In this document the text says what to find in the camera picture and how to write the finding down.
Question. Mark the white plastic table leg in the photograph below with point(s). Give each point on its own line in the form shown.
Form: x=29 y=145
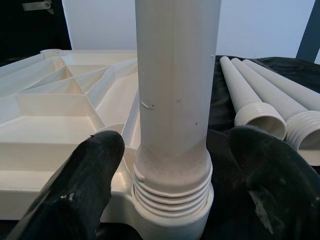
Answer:
x=292 y=87
x=235 y=82
x=175 y=75
x=262 y=85

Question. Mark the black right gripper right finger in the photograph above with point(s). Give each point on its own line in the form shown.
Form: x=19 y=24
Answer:
x=280 y=187

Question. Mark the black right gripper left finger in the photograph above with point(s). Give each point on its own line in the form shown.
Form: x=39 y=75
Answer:
x=75 y=187

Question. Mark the black door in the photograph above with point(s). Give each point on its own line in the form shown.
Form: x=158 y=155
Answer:
x=25 y=30

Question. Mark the black plastic table cover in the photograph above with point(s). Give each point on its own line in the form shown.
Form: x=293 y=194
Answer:
x=221 y=100

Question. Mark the white plastic children table top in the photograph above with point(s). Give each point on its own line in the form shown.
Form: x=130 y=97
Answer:
x=50 y=120

